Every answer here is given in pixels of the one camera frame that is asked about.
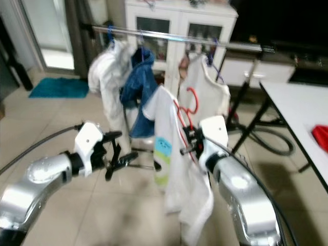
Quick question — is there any white cartoon print T-shirt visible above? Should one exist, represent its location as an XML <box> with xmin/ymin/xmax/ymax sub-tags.
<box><xmin>142</xmin><ymin>85</ymin><xmax>215</xmax><ymax>245</ymax></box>

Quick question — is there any white hooded jacket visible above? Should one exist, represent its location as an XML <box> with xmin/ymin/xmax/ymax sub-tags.
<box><xmin>87</xmin><ymin>40</ymin><xmax>134</xmax><ymax>154</ymax></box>

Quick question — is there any red garment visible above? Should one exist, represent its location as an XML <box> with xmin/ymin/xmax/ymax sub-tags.
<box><xmin>312</xmin><ymin>125</ymin><xmax>328</xmax><ymax>153</ymax></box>

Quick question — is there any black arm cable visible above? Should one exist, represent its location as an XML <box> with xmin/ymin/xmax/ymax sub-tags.
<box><xmin>209</xmin><ymin>136</ymin><xmax>299</xmax><ymax>246</ymax></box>
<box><xmin>0</xmin><ymin>123</ymin><xmax>84</xmax><ymax>174</ymax></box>

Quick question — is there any teal floor mat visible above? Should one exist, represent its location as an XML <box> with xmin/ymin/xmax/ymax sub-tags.
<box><xmin>28</xmin><ymin>78</ymin><xmax>89</xmax><ymax>99</ymax></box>

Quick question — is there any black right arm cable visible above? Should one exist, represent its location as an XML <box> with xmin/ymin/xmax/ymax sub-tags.
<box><xmin>209</xmin><ymin>136</ymin><xmax>299</xmax><ymax>246</ymax></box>

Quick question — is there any purple clothes hanger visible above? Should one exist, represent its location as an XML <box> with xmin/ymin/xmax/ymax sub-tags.
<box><xmin>205</xmin><ymin>41</ymin><xmax>226</xmax><ymax>85</ymax></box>

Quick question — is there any white table with black legs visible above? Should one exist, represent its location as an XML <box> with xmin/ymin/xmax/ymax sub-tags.
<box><xmin>260</xmin><ymin>81</ymin><xmax>328</xmax><ymax>193</ymax></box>

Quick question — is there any blue clothes hanger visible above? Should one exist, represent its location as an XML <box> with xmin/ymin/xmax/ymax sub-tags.
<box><xmin>136</xmin><ymin>32</ymin><xmax>147</xmax><ymax>52</ymax></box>
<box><xmin>107</xmin><ymin>26</ymin><xmax>116</xmax><ymax>50</ymax></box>

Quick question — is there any dark grey curtain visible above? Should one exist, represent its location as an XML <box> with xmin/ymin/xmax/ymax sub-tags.
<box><xmin>64</xmin><ymin>0</ymin><xmax>98</xmax><ymax>77</ymax></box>

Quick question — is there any glass balcony door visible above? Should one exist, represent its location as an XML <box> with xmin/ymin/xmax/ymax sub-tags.
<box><xmin>20</xmin><ymin>0</ymin><xmax>77</xmax><ymax>71</ymax></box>

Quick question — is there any black furniture unit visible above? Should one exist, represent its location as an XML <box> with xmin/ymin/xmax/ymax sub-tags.
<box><xmin>0</xmin><ymin>20</ymin><xmax>34</xmax><ymax>90</ymax></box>

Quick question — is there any blue denim jacket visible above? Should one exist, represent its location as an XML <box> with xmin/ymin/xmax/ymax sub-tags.
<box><xmin>120</xmin><ymin>47</ymin><xmax>157</xmax><ymax>139</ymax></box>

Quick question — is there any silver clothes rack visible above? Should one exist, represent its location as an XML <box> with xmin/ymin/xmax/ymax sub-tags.
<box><xmin>82</xmin><ymin>23</ymin><xmax>285</xmax><ymax>170</ymax></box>

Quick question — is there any black floor hose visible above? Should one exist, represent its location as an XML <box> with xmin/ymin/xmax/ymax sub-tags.
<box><xmin>236</xmin><ymin>123</ymin><xmax>295</xmax><ymax>157</ymax></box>

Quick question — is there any black television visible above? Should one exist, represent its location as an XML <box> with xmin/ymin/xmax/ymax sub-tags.
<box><xmin>231</xmin><ymin>0</ymin><xmax>328</xmax><ymax>44</ymax></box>

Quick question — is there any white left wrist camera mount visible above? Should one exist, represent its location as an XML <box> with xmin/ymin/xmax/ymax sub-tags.
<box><xmin>73</xmin><ymin>121</ymin><xmax>105</xmax><ymax>178</ymax></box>

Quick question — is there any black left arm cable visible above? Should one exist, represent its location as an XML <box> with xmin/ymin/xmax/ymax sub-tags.
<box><xmin>0</xmin><ymin>123</ymin><xmax>84</xmax><ymax>174</ymax></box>

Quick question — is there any red clothes hanger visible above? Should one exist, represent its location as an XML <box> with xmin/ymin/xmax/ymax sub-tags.
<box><xmin>173</xmin><ymin>86</ymin><xmax>200</xmax><ymax>162</ymax></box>

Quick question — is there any white glass door cabinet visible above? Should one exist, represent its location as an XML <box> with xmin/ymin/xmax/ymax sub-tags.
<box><xmin>125</xmin><ymin>0</ymin><xmax>295</xmax><ymax>89</ymax></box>

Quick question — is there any off-white T-shirt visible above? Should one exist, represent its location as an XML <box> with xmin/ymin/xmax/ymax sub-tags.
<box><xmin>177</xmin><ymin>54</ymin><xmax>231</xmax><ymax>131</ymax></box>

